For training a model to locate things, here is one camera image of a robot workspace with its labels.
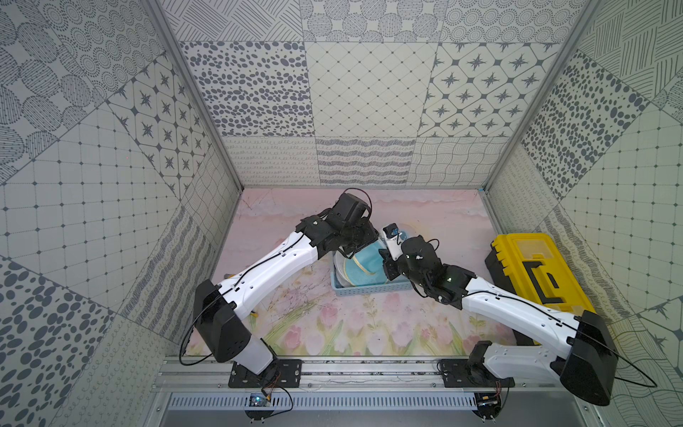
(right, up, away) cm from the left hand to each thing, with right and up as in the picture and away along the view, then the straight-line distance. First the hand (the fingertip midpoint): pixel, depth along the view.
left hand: (379, 229), depth 74 cm
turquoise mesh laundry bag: (-3, -11, +4) cm, 12 cm away
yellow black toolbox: (+47, -12, +4) cm, 49 cm away
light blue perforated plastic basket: (+8, -19, +12) cm, 23 cm away
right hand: (+2, -7, +5) cm, 8 cm away
